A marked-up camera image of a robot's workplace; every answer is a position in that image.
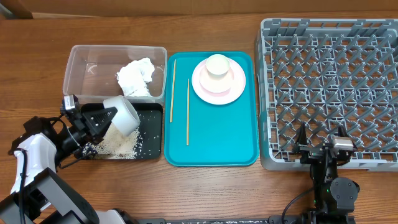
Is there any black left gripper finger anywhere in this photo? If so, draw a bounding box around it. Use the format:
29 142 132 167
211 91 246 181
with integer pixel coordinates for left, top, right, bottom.
82 144 98 157
82 106 118 144

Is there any white grey bowl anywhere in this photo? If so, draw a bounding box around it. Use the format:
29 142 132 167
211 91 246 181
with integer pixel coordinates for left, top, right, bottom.
103 95 140 136

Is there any white paper cup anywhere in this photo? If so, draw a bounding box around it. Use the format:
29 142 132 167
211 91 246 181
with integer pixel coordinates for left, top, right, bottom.
205 54 230 77

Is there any pink bowl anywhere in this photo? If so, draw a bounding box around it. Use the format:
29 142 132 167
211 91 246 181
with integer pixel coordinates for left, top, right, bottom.
199 68 234 93

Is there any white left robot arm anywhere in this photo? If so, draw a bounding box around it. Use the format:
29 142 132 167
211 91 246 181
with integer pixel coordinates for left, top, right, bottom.
1 104 136 223

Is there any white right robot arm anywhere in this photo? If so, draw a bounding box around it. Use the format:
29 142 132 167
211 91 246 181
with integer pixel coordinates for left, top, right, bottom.
287 123 360 223

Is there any black food waste tray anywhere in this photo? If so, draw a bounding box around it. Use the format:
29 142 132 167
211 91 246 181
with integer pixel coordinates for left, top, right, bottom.
73 102 164 161

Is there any grey dishwasher rack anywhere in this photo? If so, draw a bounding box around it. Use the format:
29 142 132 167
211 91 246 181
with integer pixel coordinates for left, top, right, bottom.
254 18 397 172

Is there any pile of rice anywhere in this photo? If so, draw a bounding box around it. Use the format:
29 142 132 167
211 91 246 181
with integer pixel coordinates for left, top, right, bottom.
90 109 159 159

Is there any clear plastic bin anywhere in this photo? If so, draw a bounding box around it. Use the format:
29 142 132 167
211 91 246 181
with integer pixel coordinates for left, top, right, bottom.
63 45 167 104

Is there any crumpled white napkin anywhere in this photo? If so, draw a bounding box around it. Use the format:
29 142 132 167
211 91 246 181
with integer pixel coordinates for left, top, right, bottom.
116 57 155 97

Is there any white pink plate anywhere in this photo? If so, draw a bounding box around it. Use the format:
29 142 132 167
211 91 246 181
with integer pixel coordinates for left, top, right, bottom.
191 58 246 105

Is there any right wooden chopstick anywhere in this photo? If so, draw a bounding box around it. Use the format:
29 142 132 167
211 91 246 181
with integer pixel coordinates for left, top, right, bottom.
186 79 190 146

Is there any wooden chopstick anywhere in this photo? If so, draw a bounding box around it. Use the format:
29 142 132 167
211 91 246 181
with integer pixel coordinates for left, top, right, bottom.
169 60 177 123
186 79 190 146

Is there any left wooden chopstick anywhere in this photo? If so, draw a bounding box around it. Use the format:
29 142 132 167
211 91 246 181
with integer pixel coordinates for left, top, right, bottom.
169 60 177 123

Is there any teal plastic tray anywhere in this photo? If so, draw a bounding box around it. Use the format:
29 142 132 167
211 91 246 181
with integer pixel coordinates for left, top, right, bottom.
164 51 259 167

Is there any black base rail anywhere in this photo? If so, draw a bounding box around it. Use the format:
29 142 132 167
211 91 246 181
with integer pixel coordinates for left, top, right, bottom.
136 216 312 224

